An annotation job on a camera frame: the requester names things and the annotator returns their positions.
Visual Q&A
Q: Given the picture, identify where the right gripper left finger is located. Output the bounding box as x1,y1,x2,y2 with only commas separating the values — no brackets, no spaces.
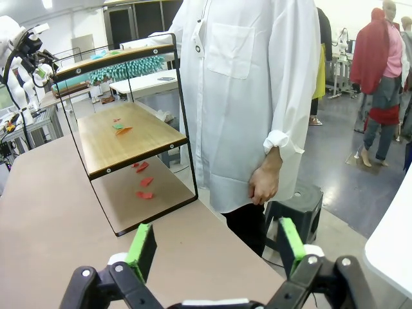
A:
59,223,165,309

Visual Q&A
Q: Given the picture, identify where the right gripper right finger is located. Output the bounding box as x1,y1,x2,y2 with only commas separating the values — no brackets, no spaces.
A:
264,217,377,309

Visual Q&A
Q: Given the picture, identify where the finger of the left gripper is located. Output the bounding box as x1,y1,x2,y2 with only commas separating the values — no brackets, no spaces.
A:
33,63,53,80
39,50,61,72

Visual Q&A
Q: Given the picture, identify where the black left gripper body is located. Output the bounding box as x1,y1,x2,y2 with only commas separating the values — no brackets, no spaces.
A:
17,32,44,69

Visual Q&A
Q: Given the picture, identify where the teal chenille duster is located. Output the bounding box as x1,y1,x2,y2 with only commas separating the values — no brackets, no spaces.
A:
87,53,165,87

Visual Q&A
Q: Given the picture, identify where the person's left forearm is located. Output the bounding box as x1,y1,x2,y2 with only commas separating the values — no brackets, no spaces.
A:
262,146,288,173

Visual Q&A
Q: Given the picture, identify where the person's left hand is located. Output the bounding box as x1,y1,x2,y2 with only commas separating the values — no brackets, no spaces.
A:
249,165,281,206

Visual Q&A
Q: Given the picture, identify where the brown cardboard box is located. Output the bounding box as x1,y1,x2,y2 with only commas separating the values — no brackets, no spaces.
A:
51,80,92,98

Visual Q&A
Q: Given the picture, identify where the black plastic stool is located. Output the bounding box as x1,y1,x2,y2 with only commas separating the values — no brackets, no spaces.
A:
263,183,324,268

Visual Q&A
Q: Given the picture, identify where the grey aluminium stand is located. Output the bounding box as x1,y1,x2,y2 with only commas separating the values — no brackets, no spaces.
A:
0,104,64,153

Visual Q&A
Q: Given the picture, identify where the white background table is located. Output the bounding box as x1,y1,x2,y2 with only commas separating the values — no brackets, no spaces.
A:
109,69,181,104

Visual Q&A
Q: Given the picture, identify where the white table corner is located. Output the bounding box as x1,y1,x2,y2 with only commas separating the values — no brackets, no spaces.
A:
362,178,412,305

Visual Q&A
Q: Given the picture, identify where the dark glass cabinet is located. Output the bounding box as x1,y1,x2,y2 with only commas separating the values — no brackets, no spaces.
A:
104,0,184,53

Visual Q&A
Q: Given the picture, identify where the white plastic bag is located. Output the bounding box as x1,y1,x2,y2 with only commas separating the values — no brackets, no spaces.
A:
155,109,175,124

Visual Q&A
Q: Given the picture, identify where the person in white shirt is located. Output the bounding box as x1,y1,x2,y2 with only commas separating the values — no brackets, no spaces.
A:
146,0,323,258

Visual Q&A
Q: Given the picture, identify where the white hanging tag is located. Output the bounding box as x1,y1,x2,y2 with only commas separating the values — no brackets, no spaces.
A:
192,17,206,59

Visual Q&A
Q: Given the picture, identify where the bystander with yellow garment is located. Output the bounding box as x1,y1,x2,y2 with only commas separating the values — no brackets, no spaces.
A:
308,8,333,126

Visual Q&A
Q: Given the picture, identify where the mannequin in red cloak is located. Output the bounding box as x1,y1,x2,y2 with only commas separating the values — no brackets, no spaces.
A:
350,8,402,168

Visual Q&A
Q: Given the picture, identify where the small white background robot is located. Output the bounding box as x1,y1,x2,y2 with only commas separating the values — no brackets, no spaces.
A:
333,28,352,54

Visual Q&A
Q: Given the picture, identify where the mannequin in pink shirt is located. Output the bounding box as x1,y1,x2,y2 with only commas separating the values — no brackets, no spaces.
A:
382,0,404,80

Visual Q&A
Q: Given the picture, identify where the mannequin in grey clothes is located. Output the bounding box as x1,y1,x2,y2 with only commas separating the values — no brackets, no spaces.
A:
400,15,412,142

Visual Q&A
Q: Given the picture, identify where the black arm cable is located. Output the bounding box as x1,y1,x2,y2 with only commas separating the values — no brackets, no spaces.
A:
0,28,40,152

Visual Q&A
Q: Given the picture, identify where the grey mannequin base plate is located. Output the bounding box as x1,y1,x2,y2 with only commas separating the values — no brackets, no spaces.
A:
345,150,387,176

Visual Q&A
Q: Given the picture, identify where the black frame wooden shelf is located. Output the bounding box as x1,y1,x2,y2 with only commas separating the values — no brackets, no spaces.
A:
51,32,199,238

